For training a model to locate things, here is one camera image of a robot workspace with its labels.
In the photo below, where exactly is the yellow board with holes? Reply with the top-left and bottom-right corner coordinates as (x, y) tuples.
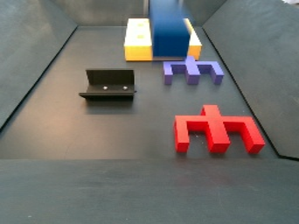
(124, 18), (201, 61)

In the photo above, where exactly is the black angle bracket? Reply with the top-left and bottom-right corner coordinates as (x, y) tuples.
(79, 68), (136, 101)

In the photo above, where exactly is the red branched block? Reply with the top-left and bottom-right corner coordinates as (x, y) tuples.
(173, 105), (266, 154)

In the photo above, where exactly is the purple branched block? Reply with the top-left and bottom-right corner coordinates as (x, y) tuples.
(163, 56), (224, 85)

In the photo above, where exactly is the blue rectangular bar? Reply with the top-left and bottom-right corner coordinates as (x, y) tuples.
(149, 0), (191, 58)

